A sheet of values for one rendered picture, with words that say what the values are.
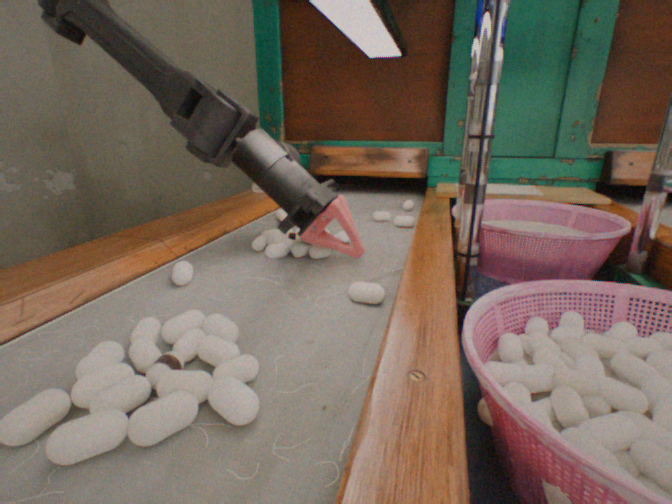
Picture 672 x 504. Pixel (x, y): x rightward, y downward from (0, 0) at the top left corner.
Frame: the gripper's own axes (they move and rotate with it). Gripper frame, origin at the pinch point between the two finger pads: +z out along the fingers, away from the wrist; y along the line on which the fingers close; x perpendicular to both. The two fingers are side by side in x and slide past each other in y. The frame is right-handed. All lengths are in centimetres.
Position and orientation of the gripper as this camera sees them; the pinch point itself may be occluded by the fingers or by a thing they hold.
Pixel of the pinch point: (357, 250)
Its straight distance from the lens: 48.8
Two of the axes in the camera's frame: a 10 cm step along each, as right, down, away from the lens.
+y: 2.6, -3.0, 9.2
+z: 7.2, 6.9, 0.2
